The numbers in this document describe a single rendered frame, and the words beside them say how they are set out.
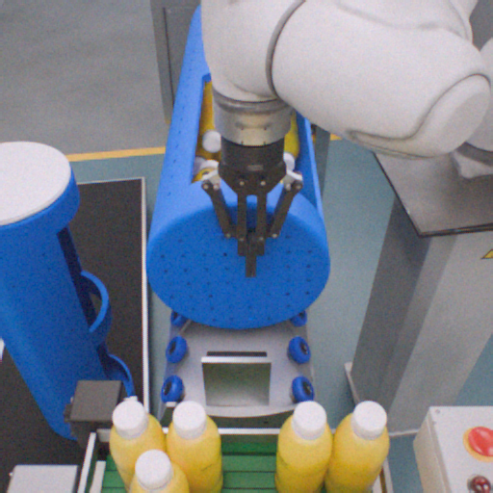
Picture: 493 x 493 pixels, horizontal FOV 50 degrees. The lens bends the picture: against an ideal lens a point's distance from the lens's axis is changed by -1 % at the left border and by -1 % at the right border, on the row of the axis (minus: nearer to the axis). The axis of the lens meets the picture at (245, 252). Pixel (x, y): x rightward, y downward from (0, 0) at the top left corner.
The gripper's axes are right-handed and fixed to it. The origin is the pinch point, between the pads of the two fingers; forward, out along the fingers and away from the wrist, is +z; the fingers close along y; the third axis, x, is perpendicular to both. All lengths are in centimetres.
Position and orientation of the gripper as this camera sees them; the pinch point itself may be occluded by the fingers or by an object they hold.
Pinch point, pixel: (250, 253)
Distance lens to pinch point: 75.6
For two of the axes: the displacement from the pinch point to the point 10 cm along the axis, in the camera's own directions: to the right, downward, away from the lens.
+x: 0.0, -7.1, 7.1
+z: 0.0, 7.1, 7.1
